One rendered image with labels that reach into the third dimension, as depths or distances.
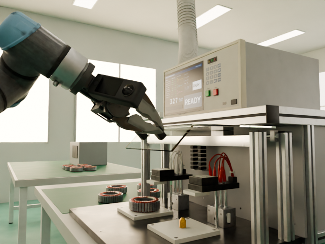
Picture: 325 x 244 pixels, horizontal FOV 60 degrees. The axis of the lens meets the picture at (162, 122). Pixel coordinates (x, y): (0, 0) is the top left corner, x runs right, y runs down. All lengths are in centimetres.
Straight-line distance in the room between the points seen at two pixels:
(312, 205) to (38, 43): 76
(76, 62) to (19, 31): 10
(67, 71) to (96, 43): 542
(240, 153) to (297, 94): 27
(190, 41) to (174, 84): 128
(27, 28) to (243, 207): 81
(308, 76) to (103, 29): 530
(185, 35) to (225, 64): 154
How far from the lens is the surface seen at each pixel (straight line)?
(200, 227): 86
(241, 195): 101
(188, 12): 256
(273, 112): 75
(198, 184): 84
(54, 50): 55
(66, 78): 55
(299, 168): 86
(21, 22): 56
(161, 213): 101
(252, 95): 87
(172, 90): 112
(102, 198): 132
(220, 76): 91
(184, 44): 235
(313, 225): 91
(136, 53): 623
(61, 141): 549
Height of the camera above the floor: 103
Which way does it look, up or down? 4 degrees up
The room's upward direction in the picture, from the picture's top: straight up
